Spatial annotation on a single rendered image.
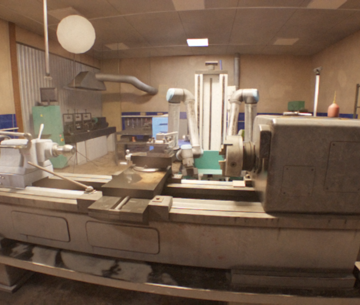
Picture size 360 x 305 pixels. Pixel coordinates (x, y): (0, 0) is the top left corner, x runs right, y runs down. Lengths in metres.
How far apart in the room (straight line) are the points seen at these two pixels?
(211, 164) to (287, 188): 1.31
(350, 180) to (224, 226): 0.69
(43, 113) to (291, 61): 8.03
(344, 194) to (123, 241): 1.25
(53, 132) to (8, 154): 3.69
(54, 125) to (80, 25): 2.24
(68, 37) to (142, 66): 4.52
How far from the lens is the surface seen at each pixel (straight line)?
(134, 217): 1.12
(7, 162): 1.94
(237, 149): 1.24
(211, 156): 2.36
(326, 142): 1.22
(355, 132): 1.29
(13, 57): 6.14
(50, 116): 5.59
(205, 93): 2.39
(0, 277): 2.27
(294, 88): 8.93
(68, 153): 1.64
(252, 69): 8.61
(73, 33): 4.92
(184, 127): 8.03
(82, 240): 1.55
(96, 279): 1.43
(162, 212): 1.18
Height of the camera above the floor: 1.37
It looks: 11 degrees down
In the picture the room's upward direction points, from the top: straight up
